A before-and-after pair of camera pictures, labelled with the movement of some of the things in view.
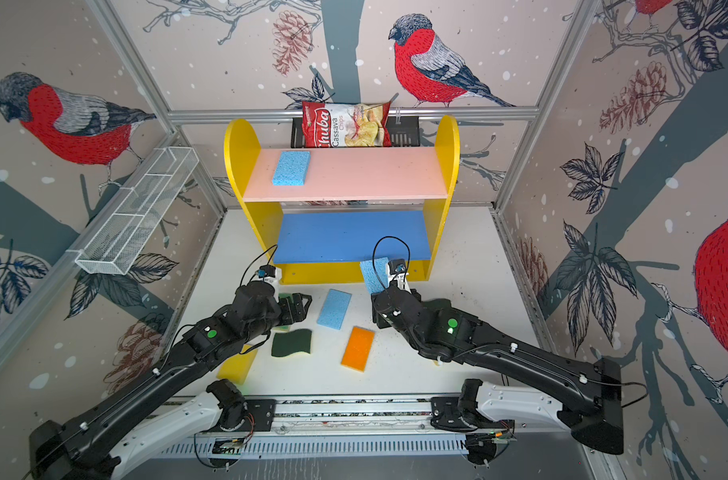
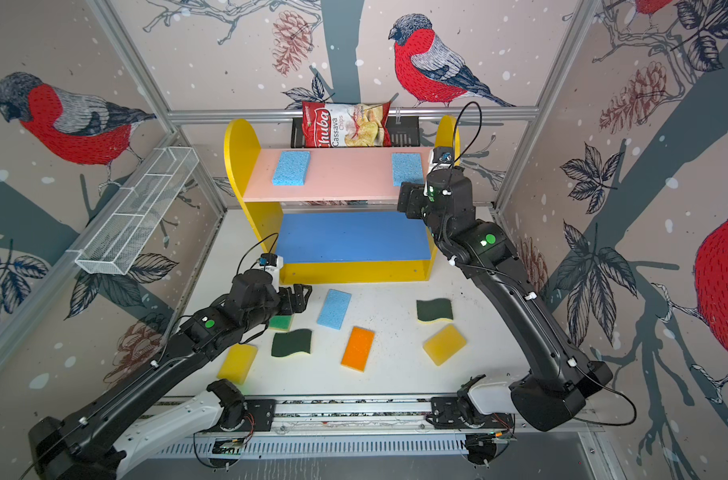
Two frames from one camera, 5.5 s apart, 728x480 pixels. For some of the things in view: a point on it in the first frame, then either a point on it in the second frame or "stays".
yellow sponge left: (236, 367) stays
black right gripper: (375, 302) → (410, 202)
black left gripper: (300, 307) → (291, 306)
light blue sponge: (376, 274) → (407, 168)
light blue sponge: (334, 309) stays
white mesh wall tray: (114, 238) stays
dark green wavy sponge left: (291, 342) stays
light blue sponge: (291, 168) stays
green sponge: (286, 315) stays
